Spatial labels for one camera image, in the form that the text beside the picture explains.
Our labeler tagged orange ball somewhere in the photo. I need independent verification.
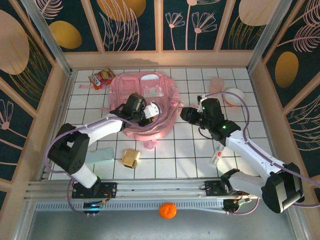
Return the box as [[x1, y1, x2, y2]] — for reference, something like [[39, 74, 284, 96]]
[[158, 201, 178, 220]]

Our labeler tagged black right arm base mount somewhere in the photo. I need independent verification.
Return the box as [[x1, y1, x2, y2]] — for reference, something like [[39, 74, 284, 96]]
[[201, 179, 251, 197]]

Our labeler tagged pink plastic cup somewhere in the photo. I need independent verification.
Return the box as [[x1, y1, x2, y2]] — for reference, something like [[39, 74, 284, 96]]
[[209, 76, 225, 95]]

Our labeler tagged red yellow snack bag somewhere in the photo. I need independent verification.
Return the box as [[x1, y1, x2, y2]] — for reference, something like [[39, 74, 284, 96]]
[[88, 67, 116, 91]]

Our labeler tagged aluminium mounting rail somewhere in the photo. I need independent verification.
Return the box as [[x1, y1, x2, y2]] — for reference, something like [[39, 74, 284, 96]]
[[24, 177, 293, 200]]

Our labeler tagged aluminium frame post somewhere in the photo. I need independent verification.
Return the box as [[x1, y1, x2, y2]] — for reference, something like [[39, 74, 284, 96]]
[[246, 0, 294, 74], [21, 0, 74, 76]]

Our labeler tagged light green box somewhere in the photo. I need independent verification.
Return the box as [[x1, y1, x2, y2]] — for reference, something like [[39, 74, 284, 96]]
[[86, 147, 115, 165]]

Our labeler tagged perforated metal cable tray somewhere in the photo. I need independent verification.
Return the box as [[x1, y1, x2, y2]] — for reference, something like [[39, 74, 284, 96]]
[[34, 199, 226, 212]]

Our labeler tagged black electronics box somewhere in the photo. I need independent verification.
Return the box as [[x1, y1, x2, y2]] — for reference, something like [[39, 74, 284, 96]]
[[223, 198, 252, 215], [83, 201, 104, 215]]

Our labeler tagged orange white bowl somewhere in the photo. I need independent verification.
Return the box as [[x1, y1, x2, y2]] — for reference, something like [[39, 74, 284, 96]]
[[223, 87, 246, 108]]

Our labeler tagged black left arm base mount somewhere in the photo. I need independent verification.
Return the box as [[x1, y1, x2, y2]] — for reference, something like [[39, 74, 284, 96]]
[[71, 181, 118, 200]]

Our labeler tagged pink backpack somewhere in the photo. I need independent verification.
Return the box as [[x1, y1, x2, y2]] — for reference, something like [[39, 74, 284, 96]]
[[78, 71, 186, 151]]

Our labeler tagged clear tube with red label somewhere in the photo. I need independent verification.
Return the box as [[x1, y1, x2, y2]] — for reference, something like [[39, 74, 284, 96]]
[[209, 146, 225, 168]]

